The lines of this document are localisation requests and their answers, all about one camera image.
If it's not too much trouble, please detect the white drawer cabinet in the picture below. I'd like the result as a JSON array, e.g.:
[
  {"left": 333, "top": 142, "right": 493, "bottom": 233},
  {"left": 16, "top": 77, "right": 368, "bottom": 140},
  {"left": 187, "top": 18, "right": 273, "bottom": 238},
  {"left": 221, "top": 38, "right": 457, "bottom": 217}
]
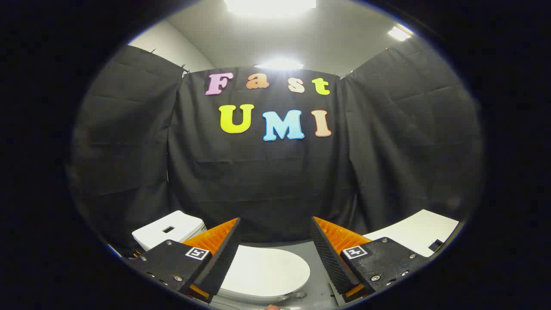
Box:
[{"left": 363, "top": 209, "right": 460, "bottom": 258}]

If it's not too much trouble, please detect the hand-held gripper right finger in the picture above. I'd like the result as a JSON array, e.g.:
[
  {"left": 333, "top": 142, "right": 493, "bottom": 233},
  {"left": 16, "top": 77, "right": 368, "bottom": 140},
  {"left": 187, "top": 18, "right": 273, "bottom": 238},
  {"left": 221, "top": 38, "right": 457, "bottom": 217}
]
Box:
[{"left": 310, "top": 216, "right": 426, "bottom": 303}]

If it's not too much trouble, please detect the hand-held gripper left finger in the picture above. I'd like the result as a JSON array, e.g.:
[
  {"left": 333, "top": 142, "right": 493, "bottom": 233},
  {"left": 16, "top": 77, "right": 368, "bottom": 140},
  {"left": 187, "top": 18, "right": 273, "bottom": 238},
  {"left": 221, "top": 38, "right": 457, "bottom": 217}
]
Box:
[{"left": 128, "top": 217, "right": 241, "bottom": 304}]

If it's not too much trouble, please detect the large ceiling light panel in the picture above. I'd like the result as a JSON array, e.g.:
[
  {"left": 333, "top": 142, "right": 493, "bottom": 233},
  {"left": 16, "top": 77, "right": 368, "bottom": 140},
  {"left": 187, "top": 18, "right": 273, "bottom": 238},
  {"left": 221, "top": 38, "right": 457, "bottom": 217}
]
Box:
[{"left": 224, "top": 0, "right": 317, "bottom": 16}]

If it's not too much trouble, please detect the white toilet tank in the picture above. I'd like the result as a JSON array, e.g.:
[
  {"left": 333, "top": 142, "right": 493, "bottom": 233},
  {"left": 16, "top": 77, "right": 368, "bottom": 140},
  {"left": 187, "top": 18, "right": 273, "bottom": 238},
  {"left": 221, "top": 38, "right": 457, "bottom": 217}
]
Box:
[{"left": 131, "top": 210, "right": 207, "bottom": 251}]

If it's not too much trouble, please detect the black backdrop cloth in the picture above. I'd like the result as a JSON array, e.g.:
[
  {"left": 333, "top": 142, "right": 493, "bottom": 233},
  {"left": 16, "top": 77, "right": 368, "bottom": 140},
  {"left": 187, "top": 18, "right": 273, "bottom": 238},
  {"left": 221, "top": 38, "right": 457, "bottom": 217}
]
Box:
[{"left": 67, "top": 43, "right": 485, "bottom": 255}]

